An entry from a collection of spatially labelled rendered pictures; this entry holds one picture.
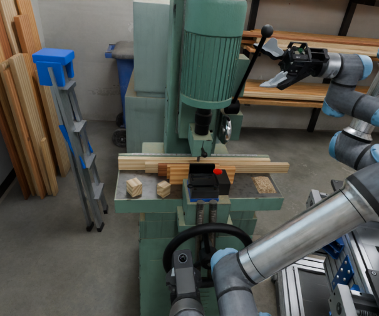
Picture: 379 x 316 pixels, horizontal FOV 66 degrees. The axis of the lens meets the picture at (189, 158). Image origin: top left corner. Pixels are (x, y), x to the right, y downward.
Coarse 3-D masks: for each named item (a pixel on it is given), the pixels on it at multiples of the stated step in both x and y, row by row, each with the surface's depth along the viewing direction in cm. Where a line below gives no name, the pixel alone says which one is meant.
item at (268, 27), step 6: (264, 30) 82; (270, 30) 82; (264, 36) 83; (258, 48) 88; (258, 54) 91; (252, 60) 93; (252, 66) 96; (246, 72) 98; (246, 78) 101; (240, 84) 105; (240, 90) 107; (234, 102) 114; (228, 108) 115; (234, 108) 115
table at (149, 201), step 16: (128, 176) 109; (144, 176) 110; (160, 176) 111; (240, 176) 115; (256, 176) 116; (144, 192) 102; (176, 192) 103; (240, 192) 106; (256, 192) 107; (128, 208) 100; (144, 208) 101; (160, 208) 102; (176, 208) 103; (240, 208) 106; (256, 208) 107; (272, 208) 108
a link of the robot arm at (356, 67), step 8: (344, 56) 87; (352, 56) 87; (360, 56) 87; (368, 56) 89; (344, 64) 86; (352, 64) 87; (360, 64) 87; (368, 64) 87; (344, 72) 87; (352, 72) 88; (360, 72) 88; (368, 72) 88; (336, 80) 91; (344, 80) 89; (352, 80) 89
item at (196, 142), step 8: (192, 128) 109; (192, 136) 104; (200, 136) 104; (208, 136) 105; (192, 144) 104; (200, 144) 103; (208, 144) 104; (192, 152) 105; (200, 152) 105; (208, 152) 105
